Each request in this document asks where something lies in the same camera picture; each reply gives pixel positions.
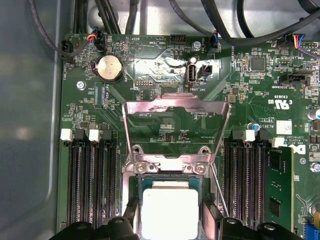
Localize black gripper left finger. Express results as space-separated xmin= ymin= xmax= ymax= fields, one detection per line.
xmin=51 ymin=198 xmax=141 ymax=240

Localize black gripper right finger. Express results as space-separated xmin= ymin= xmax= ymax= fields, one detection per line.
xmin=201 ymin=201 xmax=298 ymax=240

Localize metal locking lever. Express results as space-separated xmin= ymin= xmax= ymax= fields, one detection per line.
xmin=208 ymin=162 xmax=231 ymax=218

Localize silver CPU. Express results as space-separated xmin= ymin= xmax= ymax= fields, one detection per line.
xmin=137 ymin=175 xmax=204 ymax=240

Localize metal socket cover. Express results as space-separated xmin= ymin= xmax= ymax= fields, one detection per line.
xmin=121 ymin=92 xmax=235 ymax=175

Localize CPU socket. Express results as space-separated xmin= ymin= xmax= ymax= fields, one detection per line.
xmin=121 ymin=143 xmax=220 ymax=240

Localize RAM slot white clips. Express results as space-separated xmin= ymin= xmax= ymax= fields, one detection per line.
xmin=263 ymin=136 xmax=296 ymax=235
xmin=60 ymin=128 xmax=78 ymax=226
xmin=88 ymin=128 xmax=105 ymax=223
xmin=236 ymin=129 xmax=256 ymax=226

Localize green RAM stick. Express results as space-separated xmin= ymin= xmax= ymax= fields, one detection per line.
xmin=264 ymin=147 xmax=295 ymax=233

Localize green motherboard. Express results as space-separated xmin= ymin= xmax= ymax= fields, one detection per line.
xmin=56 ymin=33 xmax=320 ymax=240

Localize black PC case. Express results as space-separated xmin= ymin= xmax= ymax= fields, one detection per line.
xmin=0 ymin=0 xmax=320 ymax=240

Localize silver internal USB port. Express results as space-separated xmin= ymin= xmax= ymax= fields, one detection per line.
xmin=185 ymin=62 xmax=199 ymax=88

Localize round coin battery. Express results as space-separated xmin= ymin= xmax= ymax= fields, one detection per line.
xmin=96 ymin=54 xmax=125 ymax=82

